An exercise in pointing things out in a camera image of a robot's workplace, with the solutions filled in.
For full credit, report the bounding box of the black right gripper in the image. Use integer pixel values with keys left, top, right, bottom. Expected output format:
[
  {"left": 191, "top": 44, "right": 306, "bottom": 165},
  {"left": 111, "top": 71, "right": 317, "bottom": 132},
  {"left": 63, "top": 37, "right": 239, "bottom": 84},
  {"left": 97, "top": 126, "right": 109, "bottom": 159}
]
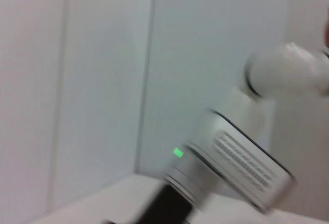
[{"left": 102, "top": 182, "right": 194, "bottom": 224}]

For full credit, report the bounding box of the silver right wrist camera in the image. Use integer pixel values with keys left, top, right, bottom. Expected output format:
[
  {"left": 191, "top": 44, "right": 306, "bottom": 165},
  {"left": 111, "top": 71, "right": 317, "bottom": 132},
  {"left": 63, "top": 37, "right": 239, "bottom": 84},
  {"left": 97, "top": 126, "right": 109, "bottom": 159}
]
[{"left": 197, "top": 108, "right": 297, "bottom": 214}]

